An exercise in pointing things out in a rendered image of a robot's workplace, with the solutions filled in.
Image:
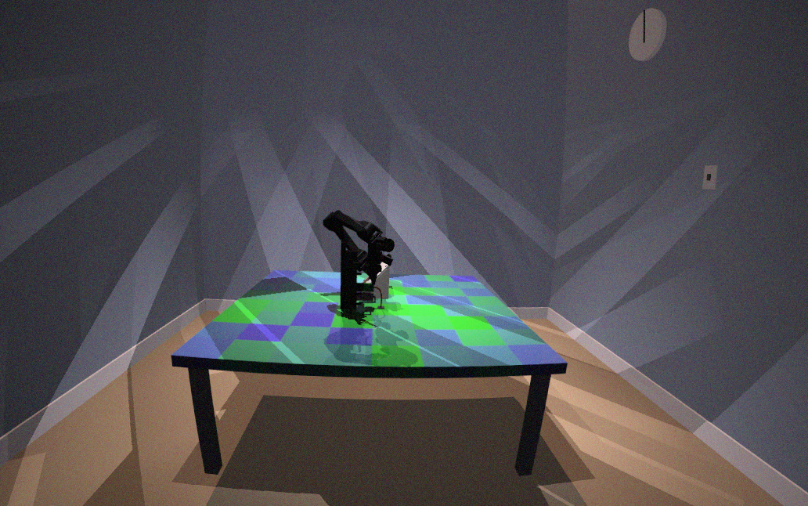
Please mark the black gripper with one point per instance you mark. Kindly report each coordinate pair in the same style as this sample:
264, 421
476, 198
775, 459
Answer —
374, 266

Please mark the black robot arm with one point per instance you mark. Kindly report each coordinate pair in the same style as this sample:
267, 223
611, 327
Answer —
364, 230

